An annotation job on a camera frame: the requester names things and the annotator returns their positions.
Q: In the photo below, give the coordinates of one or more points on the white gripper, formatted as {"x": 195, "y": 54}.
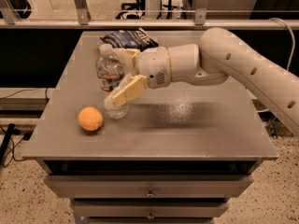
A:
{"x": 153, "y": 64}

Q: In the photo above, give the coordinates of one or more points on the clear plastic water bottle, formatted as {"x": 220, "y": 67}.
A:
{"x": 109, "y": 69}

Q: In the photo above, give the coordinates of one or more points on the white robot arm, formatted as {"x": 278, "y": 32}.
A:
{"x": 217, "y": 55}

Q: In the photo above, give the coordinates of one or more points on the blue chip bag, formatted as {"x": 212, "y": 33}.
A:
{"x": 129, "y": 39}

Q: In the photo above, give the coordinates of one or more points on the metal railing bar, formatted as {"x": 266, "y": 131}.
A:
{"x": 147, "y": 24}

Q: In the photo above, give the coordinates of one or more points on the orange fruit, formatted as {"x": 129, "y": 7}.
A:
{"x": 90, "y": 118}

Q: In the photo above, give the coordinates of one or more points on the black office chair base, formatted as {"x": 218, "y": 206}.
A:
{"x": 132, "y": 10}

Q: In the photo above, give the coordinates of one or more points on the grey drawer cabinet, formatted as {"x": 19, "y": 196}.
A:
{"x": 178, "y": 130}

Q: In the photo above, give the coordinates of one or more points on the upper grey drawer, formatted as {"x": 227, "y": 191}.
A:
{"x": 147, "y": 186}

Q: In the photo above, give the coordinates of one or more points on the grey drawer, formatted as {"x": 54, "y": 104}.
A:
{"x": 147, "y": 186}
{"x": 148, "y": 208}

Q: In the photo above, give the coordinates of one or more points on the lower grey drawer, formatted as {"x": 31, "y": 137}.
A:
{"x": 148, "y": 208}

